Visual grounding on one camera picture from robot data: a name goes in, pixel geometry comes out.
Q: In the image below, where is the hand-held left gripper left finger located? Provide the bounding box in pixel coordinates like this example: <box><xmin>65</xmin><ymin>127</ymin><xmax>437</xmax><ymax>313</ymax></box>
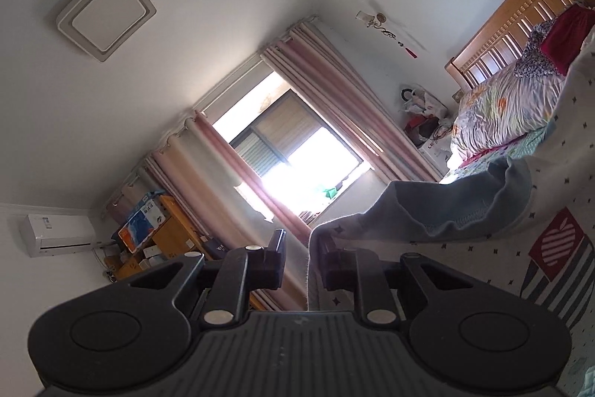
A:
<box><xmin>129</xmin><ymin>228</ymin><xmax>286</xmax><ymax>327</ymax></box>

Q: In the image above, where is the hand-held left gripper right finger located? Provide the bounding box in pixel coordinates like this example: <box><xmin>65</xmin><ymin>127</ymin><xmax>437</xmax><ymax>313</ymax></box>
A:
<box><xmin>321</xmin><ymin>234</ymin><xmax>475</xmax><ymax>326</ymax></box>

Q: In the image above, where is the white dotted children's shirt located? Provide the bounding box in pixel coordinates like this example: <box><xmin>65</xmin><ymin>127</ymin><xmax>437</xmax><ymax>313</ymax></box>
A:
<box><xmin>307</xmin><ymin>25</ymin><xmax>595</xmax><ymax>379</ymax></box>

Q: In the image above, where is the flat black box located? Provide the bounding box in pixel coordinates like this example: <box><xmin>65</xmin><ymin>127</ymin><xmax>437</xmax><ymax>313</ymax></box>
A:
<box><xmin>205</xmin><ymin>239</ymin><xmax>229</xmax><ymax>260</ymax></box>

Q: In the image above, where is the wooden bookshelf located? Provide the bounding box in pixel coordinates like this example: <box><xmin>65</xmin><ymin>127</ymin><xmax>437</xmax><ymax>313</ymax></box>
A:
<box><xmin>103</xmin><ymin>192</ymin><xmax>224</xmax><ymax>281</ymax></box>

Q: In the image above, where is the window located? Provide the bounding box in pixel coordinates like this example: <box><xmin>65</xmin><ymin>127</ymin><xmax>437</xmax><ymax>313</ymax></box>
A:
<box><xmin>211</xmin><ymin>69</ymin><xmax>375</xmax><ymax>216</ymax></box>

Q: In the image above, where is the blue white cardboard box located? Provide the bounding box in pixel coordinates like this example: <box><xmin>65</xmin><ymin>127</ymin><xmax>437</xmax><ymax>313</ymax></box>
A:
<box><xmin>118</xmin><ymin>191</ymin><xmax>167</xmax><ymax>253</ymax></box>

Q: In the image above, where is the pile of bags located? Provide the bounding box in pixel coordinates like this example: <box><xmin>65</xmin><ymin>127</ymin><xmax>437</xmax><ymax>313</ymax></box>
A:
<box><xmin>400</xmin><ymin>83</ymin><xmax>454</xmax><ymax>149</ymax></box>

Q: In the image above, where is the white air conditioner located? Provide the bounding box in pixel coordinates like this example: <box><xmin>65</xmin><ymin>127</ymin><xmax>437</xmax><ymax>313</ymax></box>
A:
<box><xmin>19</xmin><ymin>213</ymin><xmax>96</xmax><ymax>258</ymax></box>

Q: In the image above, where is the floral quilt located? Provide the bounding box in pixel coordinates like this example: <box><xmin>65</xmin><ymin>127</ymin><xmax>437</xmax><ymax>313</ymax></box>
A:
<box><xmin>450</xmin><ymin>60</ymin><xmax>568</xmax><ymax>167</ymax></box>

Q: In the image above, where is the green quilted bedspread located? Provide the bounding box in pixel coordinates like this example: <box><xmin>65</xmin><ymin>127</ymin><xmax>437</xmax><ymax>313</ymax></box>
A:
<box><xmin>509</xmin><ymin>118</ymin><xmax>595</xmax><ymax>397</ymax></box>

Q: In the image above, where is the dark patterned cloth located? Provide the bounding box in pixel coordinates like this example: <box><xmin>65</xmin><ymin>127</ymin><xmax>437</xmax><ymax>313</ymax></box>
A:
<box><xmin>514</xmin><ymin>20</ymin><xmax>565</xmax><ymax>79</ymax></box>

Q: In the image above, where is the square white ceiling light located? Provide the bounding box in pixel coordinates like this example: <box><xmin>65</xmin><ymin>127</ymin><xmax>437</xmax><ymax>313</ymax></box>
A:
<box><xmin>56</xmin><ymin>0</ymin><xmax>157</xmax><ymax>63</ymax></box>

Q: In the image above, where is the wooden bed headboard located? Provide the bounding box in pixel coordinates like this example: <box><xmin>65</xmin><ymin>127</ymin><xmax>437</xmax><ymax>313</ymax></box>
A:
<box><xmin>444</xmin><ymin>0</ymin><xmax>595</xmax><ymax>93</ymax></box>

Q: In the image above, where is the red cloth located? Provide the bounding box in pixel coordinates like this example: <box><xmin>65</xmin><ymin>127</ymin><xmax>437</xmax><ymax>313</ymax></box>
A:
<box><xmin>539</xmin><ymin>4</ymin><xmax>595</xmax><ymax>77</ymax></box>

